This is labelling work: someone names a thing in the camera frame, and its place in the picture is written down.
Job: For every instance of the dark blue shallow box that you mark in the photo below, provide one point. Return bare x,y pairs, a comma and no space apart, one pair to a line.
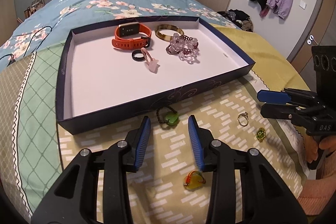
105,77

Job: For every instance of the person's right hand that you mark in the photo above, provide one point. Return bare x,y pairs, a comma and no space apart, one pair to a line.
308,148

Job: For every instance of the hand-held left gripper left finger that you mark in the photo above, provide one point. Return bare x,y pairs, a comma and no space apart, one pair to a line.
143,140

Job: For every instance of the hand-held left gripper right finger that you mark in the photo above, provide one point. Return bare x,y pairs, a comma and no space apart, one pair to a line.
195,142

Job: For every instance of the wooden door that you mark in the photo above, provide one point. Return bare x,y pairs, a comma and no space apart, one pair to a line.
312,16

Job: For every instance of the clear cosmetic organizer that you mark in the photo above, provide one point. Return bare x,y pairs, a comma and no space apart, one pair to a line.
37,1

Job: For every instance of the orange smartwatch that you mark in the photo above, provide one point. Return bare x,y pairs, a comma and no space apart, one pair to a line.
123,43

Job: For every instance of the maroon scarf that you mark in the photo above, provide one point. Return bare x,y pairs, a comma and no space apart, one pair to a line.
263,11

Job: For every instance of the white wall switch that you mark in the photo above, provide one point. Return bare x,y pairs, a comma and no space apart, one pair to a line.
303,5

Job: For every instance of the person's right forearm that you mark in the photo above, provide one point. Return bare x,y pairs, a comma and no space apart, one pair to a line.
320,187

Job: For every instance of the tan lattice-pattern mat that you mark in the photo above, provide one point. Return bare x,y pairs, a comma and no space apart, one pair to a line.
13,121

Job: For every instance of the pile of dark clothes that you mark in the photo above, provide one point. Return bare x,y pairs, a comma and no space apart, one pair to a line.
236,18

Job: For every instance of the gold bangle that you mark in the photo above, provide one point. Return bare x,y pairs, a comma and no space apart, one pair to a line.
164,39

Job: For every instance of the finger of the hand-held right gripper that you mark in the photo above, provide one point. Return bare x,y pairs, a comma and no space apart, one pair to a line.
270,96
275,109

